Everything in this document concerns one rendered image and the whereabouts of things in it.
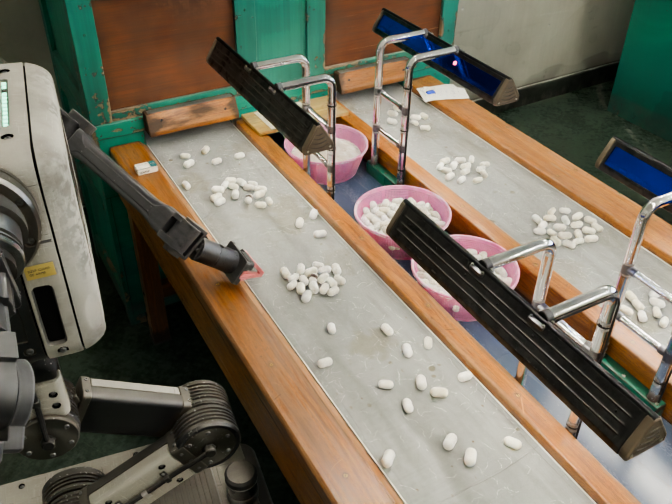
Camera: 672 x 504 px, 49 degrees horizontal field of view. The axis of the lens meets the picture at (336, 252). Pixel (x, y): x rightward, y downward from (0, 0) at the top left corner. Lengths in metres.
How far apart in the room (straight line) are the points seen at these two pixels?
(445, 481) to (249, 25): 1.56
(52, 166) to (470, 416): 0.95
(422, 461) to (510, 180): 1.08
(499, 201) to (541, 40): 2.39
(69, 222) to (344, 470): 0.69
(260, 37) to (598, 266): 1.26
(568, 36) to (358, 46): 2.16
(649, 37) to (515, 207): 2.38
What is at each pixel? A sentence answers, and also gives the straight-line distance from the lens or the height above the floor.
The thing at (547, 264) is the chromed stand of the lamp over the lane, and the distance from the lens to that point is 1.38.
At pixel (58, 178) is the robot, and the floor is 1.41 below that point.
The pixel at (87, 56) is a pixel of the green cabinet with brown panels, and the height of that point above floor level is 1.06.
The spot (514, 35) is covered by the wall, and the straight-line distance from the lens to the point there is 4.28.
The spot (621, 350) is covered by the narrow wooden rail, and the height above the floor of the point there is 0.75.
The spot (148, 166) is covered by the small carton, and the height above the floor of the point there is 0.79.
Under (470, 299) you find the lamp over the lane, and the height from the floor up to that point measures 1.07.
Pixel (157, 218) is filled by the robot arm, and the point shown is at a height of 0.97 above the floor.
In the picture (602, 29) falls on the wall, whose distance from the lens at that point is 4.81.
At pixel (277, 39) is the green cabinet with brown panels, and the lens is 2.48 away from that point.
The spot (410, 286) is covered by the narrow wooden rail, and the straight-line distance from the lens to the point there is 1.76.
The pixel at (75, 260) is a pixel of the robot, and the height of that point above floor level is 1.29.
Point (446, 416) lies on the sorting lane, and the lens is 1.51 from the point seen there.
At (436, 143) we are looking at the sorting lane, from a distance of 2.42.
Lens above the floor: 1.87
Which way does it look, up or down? 37 degrees down
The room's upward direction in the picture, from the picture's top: 1 degrees clockwise
